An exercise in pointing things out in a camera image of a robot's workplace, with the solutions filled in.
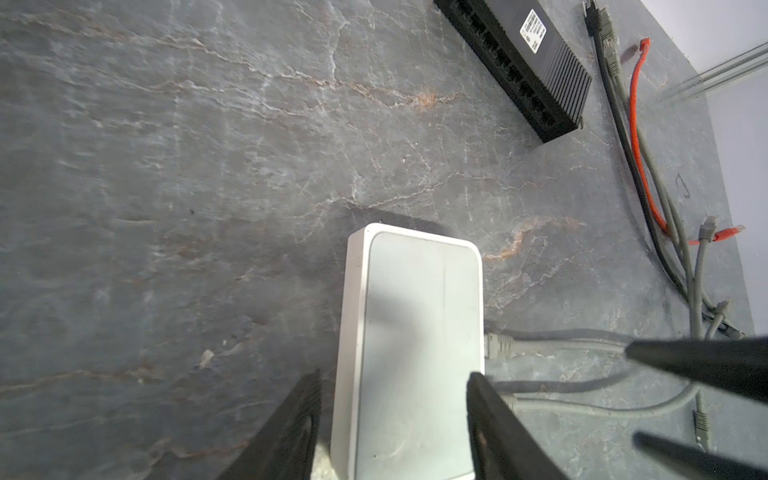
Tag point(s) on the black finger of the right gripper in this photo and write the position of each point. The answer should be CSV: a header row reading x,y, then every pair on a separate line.
x,y
693,463
735,366

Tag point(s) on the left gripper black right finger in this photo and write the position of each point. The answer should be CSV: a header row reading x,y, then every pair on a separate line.
x,y
501,447

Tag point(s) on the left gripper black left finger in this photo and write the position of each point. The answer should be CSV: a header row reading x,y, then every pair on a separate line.
x,y
284,447

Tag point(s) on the white network switch box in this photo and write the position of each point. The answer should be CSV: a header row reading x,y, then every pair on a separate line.
x,y
411,334

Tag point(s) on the black network switch box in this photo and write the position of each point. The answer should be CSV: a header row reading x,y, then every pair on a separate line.
x,y
522,49

